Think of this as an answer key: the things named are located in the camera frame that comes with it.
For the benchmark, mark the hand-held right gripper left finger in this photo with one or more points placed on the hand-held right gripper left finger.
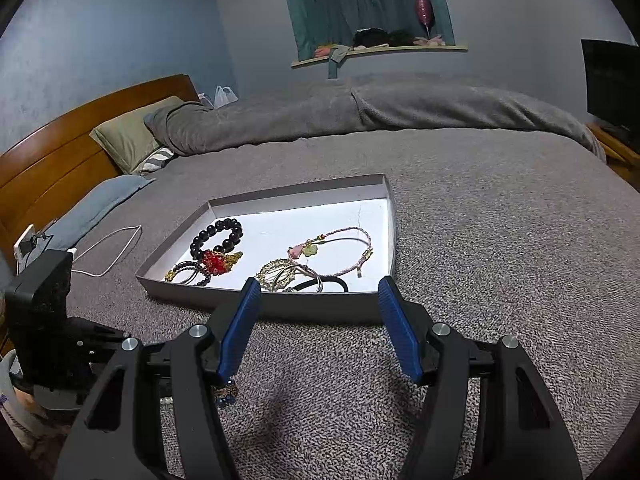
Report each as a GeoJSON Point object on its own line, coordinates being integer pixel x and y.
{"type": "Point", "coordinates": [240, 330]}

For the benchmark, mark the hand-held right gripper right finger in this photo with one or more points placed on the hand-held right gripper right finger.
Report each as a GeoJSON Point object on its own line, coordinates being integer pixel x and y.
{"type": "Point", "coordinates": [397, 330]}

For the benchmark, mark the red gold tassel charm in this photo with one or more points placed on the red gold tassel charm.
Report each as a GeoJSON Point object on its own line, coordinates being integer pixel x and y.
{"type": "Point", "coordinates": [215, 262]}

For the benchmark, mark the silver bangle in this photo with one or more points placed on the silver bangle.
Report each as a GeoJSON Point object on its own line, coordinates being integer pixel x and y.
{"type": "Point", "coordinates": [316, 280]}

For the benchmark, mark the grey cardboard box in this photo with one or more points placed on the grey cardboard box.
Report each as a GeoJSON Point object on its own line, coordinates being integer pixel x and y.
{"type": "Point", "coordinates": [370, 230]}

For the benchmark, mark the person's left forearm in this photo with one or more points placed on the person's left forearm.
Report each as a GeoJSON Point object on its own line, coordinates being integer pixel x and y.
{"type": "Point", "coordinates": [20, 420]}

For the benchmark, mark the white power adapter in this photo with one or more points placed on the white power adapter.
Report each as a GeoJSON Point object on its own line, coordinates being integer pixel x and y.
{"type": "Point", "coordinates": [24, 245]}

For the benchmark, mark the grey knitted bed blanket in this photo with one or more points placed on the grey knitted bed blanket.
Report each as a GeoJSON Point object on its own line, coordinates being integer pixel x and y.
{"type": "Point", "coordinates": [500, 270]}

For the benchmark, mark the blue pillow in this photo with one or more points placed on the blue pillow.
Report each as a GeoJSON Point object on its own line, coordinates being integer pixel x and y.
{"type": "Point", "coordinates": [95, 210]}

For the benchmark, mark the wooden headboard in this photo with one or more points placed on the wooden headboard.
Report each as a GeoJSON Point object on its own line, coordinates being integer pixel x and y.
{"type": "Point", "coordinates": [60, 155]}

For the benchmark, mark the striped pillow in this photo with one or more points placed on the striped pillow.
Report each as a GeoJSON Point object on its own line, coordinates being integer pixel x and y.
{"type": "Point", "coordinates": [157, 161]}

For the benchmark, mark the olive green pillow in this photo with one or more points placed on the olive green pillow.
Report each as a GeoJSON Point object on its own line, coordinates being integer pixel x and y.
{"type": "Point", "coordinates": [130, 132]}

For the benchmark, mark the grey duvet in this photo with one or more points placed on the grey duvet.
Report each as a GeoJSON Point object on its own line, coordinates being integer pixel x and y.
{"type": "Point", "coordinates": [350, 105]}

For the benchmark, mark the small plastic bag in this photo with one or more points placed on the small plastic bag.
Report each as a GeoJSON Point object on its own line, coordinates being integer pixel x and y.
{"type": "Point", "coordinates": [206, 100]}

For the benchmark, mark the white plastic bag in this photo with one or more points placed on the white plastic bag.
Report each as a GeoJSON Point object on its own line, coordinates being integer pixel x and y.
{"type": "Point", "coordinates": [225, 96]}

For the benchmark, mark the window sill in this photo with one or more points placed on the window sill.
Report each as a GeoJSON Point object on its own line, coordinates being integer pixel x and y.
{"type": "Point", "coordinates": [390, 51]}

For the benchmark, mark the grey hanging garment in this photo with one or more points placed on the grey hanging garment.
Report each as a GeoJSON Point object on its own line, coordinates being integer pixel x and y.
{"type": "Point", "coordinates": [337, 57]}

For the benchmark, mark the wooden stand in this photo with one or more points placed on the wooden stand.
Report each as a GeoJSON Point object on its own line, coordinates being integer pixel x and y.
{"type": "Point", "coordinates": [615, 147]}

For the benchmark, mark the pink cloth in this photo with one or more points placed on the pink cloth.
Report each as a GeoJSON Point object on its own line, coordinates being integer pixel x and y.
{"type": "Point", "coordinates": [324, 52]}

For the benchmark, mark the pink fluffy item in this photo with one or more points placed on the pink fluffy item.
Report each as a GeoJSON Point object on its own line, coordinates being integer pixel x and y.
{"type": "Point", "coordinates": [431, 40]}

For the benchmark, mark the black clothing pile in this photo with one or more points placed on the black clothing pile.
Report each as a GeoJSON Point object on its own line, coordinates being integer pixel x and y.
{"type": "Point", "coordinates": [380, 38]}

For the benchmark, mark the black television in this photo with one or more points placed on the black television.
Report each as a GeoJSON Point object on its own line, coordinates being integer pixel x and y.
{"type": "Point", "coordinates": [612, 85]}

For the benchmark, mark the teal curtain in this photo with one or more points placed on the teal curtain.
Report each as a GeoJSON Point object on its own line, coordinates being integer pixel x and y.
{"type": "Point", "coordinates": [360, 0]}

